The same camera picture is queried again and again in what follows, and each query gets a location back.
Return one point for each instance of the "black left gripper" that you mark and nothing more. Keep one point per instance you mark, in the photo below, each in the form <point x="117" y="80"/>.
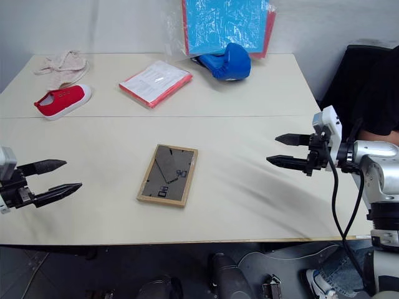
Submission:
<point x="15" y="191"/>

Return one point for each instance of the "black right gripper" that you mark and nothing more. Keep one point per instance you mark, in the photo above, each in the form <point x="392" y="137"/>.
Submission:
<point x="317" y="155"/>

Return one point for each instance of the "wooden picture frame face down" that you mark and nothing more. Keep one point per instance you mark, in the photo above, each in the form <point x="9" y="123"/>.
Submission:
<point x="170" y="174"/>

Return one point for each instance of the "person's bare forearm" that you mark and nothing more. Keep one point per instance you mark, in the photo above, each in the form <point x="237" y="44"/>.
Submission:
<point x="378" y="136"/>

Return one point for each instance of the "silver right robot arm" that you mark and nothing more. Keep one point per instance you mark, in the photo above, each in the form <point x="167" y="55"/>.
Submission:
<point x="378" y="168"/>

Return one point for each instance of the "red canvas shoe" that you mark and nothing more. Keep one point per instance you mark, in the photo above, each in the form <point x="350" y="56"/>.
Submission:
<point x="64" y="99"/>

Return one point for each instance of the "person in black shirt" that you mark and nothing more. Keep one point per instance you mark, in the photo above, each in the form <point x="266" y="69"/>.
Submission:
<point x="371" y="87"/>

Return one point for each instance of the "blue boxing glove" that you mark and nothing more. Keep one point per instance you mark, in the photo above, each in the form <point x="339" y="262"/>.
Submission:
<point x="232" y="63"/>

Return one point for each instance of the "pale pink crumpled cloth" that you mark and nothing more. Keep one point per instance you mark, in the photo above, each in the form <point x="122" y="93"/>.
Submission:
<point x="65" y="67"/>

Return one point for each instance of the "person's blue jeans leg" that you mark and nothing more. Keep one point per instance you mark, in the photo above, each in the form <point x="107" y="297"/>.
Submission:
<point x="343" y="268"/>

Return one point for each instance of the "white sneaker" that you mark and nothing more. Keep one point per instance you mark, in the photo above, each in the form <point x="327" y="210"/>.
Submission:
<point x="318" y="285"/>

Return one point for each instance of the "large dark rounded shape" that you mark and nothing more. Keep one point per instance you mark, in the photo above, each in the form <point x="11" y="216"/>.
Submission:
<point x="229" y="277"/>

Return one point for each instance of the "blue sheet in plastic bag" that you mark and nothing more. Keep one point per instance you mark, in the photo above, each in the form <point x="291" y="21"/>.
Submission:
<point x="224" y="25"/>

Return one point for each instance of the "red packet in plastic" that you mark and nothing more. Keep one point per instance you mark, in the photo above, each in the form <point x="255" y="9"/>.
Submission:
<point x="156" y="81"/>

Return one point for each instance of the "small dark rounded shape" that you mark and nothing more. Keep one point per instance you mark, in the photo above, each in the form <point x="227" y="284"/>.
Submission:
<point x="160" y="288"/>

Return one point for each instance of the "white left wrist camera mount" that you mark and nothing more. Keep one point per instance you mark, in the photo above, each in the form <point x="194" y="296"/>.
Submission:
<point x="7" y="162"/>

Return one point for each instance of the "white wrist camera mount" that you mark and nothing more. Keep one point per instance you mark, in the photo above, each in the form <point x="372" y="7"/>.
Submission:
<point x="7" y="162"/>
<point x="332" y="127"/>

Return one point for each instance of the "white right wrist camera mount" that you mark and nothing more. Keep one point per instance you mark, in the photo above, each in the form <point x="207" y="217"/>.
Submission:
<point x="332" y="127"/>

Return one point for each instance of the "dark metal bracket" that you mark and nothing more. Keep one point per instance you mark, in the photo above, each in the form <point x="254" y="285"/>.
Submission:
<point x="272" y="286"/>

